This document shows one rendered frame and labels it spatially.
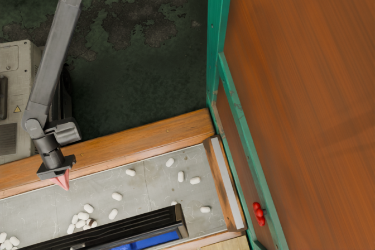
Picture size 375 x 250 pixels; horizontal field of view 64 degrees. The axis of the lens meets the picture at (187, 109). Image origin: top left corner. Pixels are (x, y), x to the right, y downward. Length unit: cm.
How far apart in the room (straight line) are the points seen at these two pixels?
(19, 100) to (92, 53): 68
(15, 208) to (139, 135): 50
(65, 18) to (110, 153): 50
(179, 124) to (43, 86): 47
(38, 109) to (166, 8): 147
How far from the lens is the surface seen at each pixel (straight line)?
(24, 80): 168
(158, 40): 208
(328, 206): 33
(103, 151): 112
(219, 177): 98
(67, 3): 81
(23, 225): 125
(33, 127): 91
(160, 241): 77
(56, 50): 86
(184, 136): 107
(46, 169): 100
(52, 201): 121
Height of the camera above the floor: 182
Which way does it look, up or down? 75 degrees down
